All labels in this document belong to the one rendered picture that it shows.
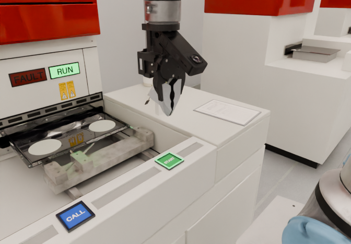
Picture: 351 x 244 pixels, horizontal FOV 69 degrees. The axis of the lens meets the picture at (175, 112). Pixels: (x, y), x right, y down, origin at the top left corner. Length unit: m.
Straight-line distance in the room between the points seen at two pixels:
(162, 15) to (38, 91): 0.66
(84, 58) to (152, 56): 0.59
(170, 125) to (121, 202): 0.37
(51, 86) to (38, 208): 0.45
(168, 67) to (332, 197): 0.38
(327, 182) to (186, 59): 0.31
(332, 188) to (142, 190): 0.39
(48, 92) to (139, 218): 0.64
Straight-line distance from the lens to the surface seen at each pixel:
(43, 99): 1.09
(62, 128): 1.07
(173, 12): 0.55
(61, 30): 1.02
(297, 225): 0.37
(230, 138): 0.82
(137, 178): 0.65
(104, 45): 2.91
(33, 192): 0.92
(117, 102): 1.10
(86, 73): 1.13
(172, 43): 0.54
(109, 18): 2.93
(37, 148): 0.97
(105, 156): 0.88
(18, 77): 1.04
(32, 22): 0.98
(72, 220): 0.57
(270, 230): 0.75
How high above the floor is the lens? 1.36
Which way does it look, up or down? 24 degrees down
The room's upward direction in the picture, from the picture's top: straight up
